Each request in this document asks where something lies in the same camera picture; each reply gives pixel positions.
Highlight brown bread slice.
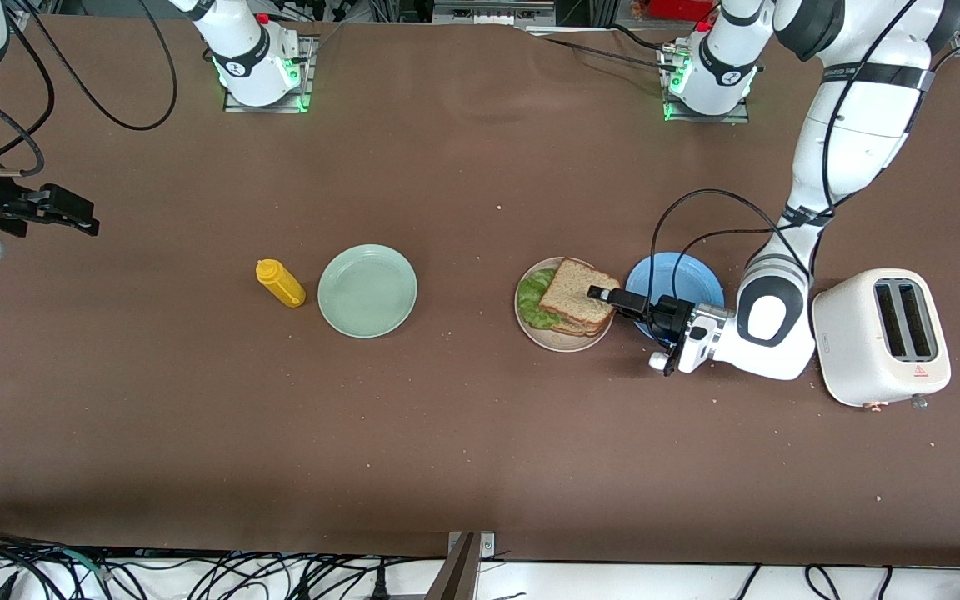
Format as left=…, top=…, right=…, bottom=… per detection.
left=538, top=257, right=623, bottom=327
left=551, top=317, right=614, bottom=338

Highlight green lettuce leaf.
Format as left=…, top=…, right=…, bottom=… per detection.
left=517, top=268, right=564, bottom=329

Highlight yellow mustard squeeze bottle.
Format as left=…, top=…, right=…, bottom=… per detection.
left=255, top=258, right=307, bottom=309

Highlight blue plate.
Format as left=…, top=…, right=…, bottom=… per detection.
left=624, top=252, right=726, bottom=343

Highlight beige plate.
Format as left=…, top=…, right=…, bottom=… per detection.
left=514, top=257, right=616, bottom=353

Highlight mint green plate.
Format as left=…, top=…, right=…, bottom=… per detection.
left=317, top=243, right=418, bottom=339

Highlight white toaster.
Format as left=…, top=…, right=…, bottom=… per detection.
left=811, top=267, right=953, bottom=413

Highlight red box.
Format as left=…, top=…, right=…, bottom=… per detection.
left=651, top=0, right=714, bottom=22

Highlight grey metal box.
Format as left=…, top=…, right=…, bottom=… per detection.
left=434, top=0, right=556, bottom=26

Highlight grey metal strut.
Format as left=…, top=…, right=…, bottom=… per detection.
left=424, top=533, right=482, bottom=600

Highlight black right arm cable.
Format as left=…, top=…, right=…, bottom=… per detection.
left=0, top=0, right=178, bottom=178

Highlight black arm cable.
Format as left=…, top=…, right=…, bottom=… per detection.
left=651, top=0, right=960, bottom=305
left=0, top=0, right=178, bottom=178

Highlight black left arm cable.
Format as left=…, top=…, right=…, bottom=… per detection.
left=651, top=0, right=960, bottom=305

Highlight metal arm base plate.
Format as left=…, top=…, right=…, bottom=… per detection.
left=223, top=35, right=317, bottom=114
left=662, top=46, right=752, bottom=124

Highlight black base cable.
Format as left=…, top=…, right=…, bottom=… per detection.
left=530, top=23, right=673, bottom=69

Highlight small metal table bracket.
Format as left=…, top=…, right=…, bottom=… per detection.
left=447, top=531, right=497, bottom=561

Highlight teal cable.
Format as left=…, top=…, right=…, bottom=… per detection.
left=47, top=546, right=110, bottom=580

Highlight tangled black floor cables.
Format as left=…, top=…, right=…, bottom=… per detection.
left=0, top=523, right=448, bottom=600

